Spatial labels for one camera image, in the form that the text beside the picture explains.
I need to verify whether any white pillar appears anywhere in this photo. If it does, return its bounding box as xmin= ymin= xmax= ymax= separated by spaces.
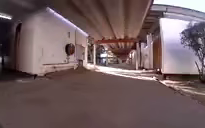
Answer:
xmin=92 ymin=43 xmax=97 ymax=66

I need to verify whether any red steel beam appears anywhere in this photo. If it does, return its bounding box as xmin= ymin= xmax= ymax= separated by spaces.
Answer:
xmin=94 ymin=38 xmax=138 ymax=45

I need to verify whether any grey concrete pavement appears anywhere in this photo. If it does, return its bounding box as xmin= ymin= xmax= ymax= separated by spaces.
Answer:
xmin=0 ymin=62 xmax=205 ymax=128

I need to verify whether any concrete overhead bridge deck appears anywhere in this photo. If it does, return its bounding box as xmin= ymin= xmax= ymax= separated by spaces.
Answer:
xmin=9 ymin=0 xmax=155 ymax=51

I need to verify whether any white building with arched doorway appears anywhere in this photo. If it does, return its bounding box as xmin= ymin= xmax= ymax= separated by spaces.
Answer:
xmin=7 ymin=7 xmax=90 ymax=77

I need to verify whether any white box building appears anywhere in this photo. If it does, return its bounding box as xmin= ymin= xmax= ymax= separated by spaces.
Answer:
xmin=139 ymin=4 xmax=205 ymax=76

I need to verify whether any dirt strip beside pavement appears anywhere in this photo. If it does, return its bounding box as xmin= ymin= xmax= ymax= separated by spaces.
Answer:
xmin=158 ymin=73 xmax=205 ymax=111

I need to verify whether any bare-branched bush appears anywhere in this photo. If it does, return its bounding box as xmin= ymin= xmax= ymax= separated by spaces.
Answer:
xmin=180 ymin=21 xmax=205 ymax=84

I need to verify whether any ceiling strip light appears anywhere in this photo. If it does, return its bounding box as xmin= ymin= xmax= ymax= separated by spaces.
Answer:
xmin=0 ymin=11 xmax=13 ymax=20

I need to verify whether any round dark wall fixture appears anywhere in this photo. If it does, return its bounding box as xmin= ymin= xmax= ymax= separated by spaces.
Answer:
xmin=65 ymin=43 xmax=76 ymax=56

